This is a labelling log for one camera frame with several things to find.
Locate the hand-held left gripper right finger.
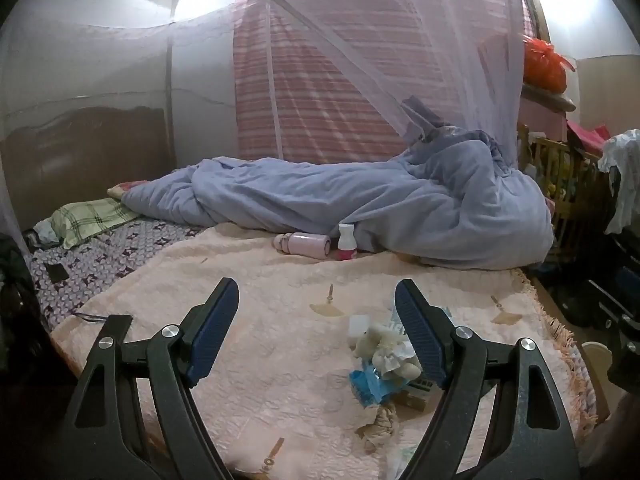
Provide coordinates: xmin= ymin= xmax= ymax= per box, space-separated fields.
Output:
xmin=394 ymin=278 xmax=583 ymax=480

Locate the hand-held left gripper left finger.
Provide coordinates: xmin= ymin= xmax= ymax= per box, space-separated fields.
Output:
xmin=42 ymin=277 xmax=241 ymax=480

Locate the blue plastic wrapper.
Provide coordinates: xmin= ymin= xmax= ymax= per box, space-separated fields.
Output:
xmin=348 ymin=365 xmax=411 ymax=406

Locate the beige tissue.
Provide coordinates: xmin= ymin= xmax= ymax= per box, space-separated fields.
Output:
xmin=355 ymin=402 xmax=401 ymax=453

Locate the white trash bin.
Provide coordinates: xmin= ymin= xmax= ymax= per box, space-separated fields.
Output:
xmin=580 ymin=341 xmax=613 ymax=423

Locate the peach fringed bedspread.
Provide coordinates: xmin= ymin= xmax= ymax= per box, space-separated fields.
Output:
xmin=50 ymin=222 xmax=598 ymax=480

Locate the white bottle with pink label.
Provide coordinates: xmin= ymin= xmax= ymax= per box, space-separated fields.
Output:
xmin=336 ymin=222 xmax=358 ymax=262

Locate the pink thermos bottle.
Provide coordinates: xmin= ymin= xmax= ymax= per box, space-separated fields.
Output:
xmin=272 ymin=232 xmax=332 ymax=261

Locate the light blue quilt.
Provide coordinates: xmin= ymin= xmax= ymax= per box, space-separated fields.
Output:
xmin=120 ymin=97 xmax=556 ymax=271

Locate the green plaid pillow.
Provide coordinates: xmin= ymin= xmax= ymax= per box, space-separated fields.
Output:
xmin=50 ymin=197 xmax=143 ymax=250

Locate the wooden crib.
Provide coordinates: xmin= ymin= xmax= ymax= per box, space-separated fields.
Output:
xmin=517 ymin=122 xmax=613 ymax=261

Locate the dark wooden headboard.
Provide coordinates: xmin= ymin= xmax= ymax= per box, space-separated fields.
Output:
xmin=0 ymin=105 xmax=176 ymax=241

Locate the pink storage box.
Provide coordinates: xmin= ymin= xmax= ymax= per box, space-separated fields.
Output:
xmin=520 ymin=92 xmax=571 ymax=136

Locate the pink striped curtain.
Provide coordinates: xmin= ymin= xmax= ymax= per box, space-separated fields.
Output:
xmin=232 ymin=0 xmax=531 ymax=166

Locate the white garment on chair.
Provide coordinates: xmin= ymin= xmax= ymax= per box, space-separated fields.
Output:
xmin=597 ymin=129 xmax=640 ymax=236

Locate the grey cushion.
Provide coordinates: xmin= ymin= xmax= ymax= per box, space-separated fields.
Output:
xmin=522 ymin=82 xmax=576 ymax=111

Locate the red plastic bag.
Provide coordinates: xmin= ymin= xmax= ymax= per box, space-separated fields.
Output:
xmin=522 ymin=36 xmax=576 ymax=93

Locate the white mosquito net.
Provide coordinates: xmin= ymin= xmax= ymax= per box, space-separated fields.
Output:
xmin=0 ymin=0 xmax=531 ymax=241

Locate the wooden bed frame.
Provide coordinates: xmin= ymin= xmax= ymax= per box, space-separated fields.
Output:
xmin=525 ymin=267 xmax=613 ymax=423

